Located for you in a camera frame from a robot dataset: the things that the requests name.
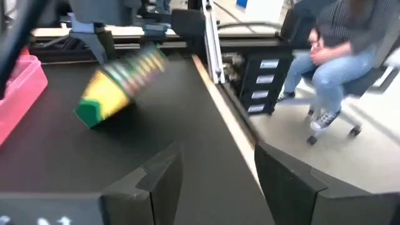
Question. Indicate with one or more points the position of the black labelled drawer cabinet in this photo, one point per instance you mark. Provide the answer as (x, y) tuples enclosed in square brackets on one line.
[(250, 87)]

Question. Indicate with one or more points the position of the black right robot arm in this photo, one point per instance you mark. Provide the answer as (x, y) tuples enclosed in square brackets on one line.
[(18, 37)]

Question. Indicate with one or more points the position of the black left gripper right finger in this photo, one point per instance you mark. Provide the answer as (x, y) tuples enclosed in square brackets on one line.
[(312, 203)]

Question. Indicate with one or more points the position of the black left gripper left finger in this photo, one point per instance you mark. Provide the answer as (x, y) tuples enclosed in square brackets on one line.
[(93, 209)]

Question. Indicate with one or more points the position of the yellow green crayon box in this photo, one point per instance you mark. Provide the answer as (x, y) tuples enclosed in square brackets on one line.
[(109, 90)]

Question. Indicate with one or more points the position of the office chair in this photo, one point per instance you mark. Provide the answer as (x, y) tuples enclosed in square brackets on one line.
[(354, 130)]

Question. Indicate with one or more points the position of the person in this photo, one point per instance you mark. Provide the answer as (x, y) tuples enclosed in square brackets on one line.
[(331, 72)]

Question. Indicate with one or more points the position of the black table mat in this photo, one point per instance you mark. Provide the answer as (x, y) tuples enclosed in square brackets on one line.
[(187, 109)]

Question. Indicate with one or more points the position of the white metal post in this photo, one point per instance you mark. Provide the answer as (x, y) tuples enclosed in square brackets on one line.
[(212, 40)]

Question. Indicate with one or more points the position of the pink plastic pencil case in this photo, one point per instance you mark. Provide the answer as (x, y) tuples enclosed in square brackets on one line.
[(18, 90)]

